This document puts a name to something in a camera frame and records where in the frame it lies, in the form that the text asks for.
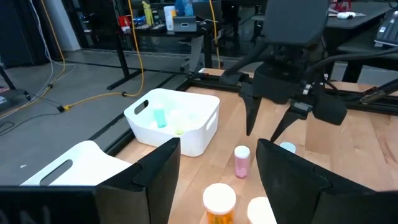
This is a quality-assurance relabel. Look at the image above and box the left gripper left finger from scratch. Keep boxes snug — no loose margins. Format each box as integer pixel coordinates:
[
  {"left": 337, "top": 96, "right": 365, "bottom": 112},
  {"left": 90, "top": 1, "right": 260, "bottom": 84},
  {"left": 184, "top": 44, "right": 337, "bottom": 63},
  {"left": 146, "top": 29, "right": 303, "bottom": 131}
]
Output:
[{"left": 95, "top": 137, "right": 182, "bottom": 224}]

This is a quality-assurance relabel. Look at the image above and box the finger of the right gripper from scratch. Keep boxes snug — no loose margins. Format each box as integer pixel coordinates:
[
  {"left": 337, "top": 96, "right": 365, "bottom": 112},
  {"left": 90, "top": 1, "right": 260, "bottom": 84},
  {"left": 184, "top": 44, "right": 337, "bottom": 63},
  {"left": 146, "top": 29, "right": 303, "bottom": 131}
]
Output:
[
  {"left": 241, "top": 92, "right": 262, "bottom": 137},
  {"left": 269, "top": 108, "right": 305, "bottom": 144}
]

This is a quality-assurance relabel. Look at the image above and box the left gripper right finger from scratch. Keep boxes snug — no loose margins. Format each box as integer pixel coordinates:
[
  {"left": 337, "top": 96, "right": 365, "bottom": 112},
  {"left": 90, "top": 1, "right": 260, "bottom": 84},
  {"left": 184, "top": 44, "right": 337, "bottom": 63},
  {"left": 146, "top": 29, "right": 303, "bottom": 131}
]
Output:
[{"left": 256, "top": 138, "right": 374, "bottom": 224}]

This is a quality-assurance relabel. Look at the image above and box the small light blue pill bottle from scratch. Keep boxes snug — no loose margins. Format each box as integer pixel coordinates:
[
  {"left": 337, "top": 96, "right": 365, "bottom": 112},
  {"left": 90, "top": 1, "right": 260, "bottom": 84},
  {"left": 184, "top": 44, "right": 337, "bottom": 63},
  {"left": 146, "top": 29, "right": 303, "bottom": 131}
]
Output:
[{"left": 279, "top": 141, "right": 297, "bottom": 154}]

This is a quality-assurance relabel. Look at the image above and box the small pink pill bottle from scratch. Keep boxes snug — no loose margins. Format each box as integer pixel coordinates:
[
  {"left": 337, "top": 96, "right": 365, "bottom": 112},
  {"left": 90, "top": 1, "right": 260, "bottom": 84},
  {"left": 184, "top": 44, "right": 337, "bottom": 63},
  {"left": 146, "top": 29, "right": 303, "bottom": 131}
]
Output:
[{"left": 233, "top": 145, "right": 251, "bottom": 179}]

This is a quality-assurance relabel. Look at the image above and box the orange pill bottle white cap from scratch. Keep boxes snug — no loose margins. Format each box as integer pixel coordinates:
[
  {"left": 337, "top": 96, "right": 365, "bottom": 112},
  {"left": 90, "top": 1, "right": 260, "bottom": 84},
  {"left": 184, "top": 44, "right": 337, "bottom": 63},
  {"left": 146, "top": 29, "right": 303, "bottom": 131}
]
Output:
[
  {"left": 246, "top": 196, "right": 278, "bottom": 224},
  {"left": 201, "top": 182, "right": 238, "bottom": 224}
]

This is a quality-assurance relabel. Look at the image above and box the small teal pill bottle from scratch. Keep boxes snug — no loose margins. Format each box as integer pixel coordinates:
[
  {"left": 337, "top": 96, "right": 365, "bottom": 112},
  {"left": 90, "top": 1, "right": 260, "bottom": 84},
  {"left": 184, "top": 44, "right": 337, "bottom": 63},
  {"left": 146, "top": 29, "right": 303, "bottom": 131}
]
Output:
[{"left": 152, "top": 106, "right": 168, "bottom": 129}]

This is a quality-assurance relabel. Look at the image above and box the white object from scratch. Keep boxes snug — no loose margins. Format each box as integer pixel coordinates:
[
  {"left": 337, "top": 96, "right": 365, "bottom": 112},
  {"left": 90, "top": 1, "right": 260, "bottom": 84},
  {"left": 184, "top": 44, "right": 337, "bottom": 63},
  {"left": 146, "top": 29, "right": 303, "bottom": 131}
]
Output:
[{"left": 336, "top": 11, "right": 357, "bottom": 20}]

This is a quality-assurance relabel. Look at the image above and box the dark desk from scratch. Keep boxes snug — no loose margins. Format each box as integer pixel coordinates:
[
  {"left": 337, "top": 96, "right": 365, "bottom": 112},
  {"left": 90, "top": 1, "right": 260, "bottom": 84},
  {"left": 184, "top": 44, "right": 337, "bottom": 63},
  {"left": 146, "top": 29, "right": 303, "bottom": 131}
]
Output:
[{"left": 325, "top": 0, "right": 398, "bottom": 83}]

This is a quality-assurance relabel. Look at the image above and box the grey box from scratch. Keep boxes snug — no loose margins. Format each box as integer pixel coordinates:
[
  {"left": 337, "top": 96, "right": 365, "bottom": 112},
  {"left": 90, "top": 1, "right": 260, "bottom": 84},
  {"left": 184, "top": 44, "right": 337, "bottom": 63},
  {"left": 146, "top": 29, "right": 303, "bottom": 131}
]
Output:
[{"left": 172, "top": 16, "right": 198, "bottom": 33}]

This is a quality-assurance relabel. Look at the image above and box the black desk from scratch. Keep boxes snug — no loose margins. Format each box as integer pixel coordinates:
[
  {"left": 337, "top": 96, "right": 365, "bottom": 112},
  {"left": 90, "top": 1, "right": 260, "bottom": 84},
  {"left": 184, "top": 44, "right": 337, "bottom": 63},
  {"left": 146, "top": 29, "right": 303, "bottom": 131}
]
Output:
[{"left": 106, "top": 24, "right": 220, "bottom": 91}]

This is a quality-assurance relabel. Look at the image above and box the black device with white sticker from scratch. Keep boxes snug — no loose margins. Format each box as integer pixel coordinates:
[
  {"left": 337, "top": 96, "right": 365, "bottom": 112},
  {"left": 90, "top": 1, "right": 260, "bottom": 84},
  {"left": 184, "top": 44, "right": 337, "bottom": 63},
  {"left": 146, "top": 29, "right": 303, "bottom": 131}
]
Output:
[{"left": 374, "top": 10, "right": 398, "bottom": 48}]

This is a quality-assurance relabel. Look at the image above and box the white tub container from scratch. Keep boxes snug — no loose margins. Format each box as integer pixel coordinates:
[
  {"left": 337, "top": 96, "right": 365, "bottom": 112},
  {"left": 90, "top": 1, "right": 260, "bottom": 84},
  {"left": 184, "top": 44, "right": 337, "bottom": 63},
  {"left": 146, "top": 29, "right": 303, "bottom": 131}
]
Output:
[{"left": 163, "top": 5, "right": 177, "bottom": 32}]

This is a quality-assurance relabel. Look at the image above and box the yellow-green spray bottle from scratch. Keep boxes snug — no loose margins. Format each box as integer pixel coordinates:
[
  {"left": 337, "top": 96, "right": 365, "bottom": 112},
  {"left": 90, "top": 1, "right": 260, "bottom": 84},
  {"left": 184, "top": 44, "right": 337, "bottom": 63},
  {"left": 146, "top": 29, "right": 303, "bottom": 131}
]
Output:
[{"left": 141, "top": 0, "right": 155, "bottom": 27}]

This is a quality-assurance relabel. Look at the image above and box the red container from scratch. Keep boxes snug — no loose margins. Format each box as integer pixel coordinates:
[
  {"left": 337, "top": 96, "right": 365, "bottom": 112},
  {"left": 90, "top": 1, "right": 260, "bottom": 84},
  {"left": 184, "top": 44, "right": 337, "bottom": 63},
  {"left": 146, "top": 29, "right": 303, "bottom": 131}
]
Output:
[{"left": 118, "top": 14, "right": 132, "bottom": 32}]

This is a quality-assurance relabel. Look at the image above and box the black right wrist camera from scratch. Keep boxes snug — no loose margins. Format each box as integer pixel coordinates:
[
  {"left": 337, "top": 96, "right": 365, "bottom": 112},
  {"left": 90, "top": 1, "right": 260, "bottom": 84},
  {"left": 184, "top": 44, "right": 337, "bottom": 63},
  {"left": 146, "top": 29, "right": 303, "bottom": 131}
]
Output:
[{"left": 312, "top": 89, "right": 348, "bottom": 126}]

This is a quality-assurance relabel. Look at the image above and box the black aluminium table frame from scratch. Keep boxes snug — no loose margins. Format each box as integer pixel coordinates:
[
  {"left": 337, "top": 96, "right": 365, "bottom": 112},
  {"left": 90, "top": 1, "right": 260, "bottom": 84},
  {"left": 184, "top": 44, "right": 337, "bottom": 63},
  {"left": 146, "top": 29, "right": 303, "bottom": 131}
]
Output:
[{"left": 88, "top": 70, "right": 398, "bottom": 156}]

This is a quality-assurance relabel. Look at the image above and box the white plastic handled bin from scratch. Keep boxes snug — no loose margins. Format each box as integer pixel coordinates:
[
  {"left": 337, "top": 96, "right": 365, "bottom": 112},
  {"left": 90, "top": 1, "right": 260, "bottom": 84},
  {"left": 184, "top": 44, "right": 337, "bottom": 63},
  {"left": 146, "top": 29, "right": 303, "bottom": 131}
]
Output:
[
  {"left": 19, "top": 140, "right": 135, "bottom": 188},
  {"left": 123, "top": 88, "right": 221, "bottom": 157}
]

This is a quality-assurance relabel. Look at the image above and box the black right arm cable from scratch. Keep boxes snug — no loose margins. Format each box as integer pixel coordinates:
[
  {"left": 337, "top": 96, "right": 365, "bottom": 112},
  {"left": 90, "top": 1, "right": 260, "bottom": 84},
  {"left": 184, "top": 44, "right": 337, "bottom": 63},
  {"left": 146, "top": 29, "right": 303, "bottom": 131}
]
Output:
[{"left": 303, "top": 45, "right": 398, "bottom": 82}]

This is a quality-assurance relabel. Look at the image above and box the yellow extension cable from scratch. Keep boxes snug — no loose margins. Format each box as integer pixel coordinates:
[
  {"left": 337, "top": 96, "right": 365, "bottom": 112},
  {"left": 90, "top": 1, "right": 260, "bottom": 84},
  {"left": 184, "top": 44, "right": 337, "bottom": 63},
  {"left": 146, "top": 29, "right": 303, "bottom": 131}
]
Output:
[
  {"left": 0, "top": 0, "right": 67, "bottom": 119},
  {"left": 207, "top": 0, "right": 222, "bottom": 70},
  {"left": 57, "top": 0, "right": 146, "bottom": 113}
]

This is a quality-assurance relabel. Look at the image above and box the white floor cable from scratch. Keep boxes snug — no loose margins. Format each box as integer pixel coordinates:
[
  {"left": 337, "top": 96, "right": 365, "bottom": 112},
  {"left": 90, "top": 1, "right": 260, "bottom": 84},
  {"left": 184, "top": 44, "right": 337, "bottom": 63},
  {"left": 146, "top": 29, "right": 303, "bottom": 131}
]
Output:
[{"left": 28, "top": 0, "right": 78, "bottom": 100}]

